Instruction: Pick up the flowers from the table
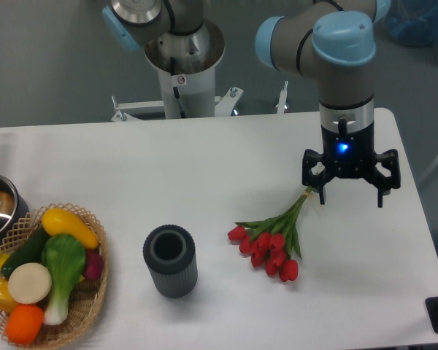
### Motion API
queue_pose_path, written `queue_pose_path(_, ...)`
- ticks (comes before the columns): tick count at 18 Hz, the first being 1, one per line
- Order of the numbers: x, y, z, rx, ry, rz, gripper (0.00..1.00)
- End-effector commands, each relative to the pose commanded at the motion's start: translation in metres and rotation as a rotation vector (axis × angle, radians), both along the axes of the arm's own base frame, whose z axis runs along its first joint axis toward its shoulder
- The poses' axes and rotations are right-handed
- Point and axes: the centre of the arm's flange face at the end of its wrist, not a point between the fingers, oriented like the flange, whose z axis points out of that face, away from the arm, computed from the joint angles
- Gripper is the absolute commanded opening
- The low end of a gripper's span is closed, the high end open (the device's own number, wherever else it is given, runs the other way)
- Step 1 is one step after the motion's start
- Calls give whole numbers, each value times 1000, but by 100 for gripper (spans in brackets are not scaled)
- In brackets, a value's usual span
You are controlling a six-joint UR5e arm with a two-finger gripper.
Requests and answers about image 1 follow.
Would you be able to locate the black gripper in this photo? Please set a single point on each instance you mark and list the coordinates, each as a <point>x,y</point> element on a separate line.
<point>349,157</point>

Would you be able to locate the red tulip bouquet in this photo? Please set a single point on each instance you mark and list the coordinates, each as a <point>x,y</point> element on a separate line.
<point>272,242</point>

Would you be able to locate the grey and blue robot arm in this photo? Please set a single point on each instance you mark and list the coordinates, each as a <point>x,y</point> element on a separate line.
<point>331,43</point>

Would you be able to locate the blue plastic bag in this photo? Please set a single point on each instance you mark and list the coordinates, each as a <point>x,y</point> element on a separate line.
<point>413,23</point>

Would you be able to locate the dark grey ribbed vase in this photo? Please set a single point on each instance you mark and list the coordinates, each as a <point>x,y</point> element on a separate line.
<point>169,252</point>

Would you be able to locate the red radish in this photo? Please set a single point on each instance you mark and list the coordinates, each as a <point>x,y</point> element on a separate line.
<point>94,265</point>

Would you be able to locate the woven wicker basket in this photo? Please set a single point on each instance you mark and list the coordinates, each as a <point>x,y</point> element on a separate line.
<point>87,297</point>

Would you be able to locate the green bok choy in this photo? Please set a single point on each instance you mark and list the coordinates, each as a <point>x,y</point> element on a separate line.
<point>64,258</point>

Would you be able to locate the yellow squash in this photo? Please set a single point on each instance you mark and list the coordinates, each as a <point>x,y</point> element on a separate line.
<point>59,221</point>

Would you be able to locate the dark green cucumber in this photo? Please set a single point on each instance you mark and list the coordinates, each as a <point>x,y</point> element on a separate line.
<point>29,252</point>

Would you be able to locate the beige round disc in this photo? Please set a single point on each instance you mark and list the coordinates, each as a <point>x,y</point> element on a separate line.
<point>29,283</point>

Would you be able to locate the orange fruit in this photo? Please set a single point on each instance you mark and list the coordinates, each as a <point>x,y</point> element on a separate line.
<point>24,324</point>

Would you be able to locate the yellow bell pepper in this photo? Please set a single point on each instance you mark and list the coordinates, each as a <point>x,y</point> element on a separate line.
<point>7,302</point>

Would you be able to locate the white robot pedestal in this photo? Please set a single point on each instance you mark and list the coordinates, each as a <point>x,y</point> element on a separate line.
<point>186,73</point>

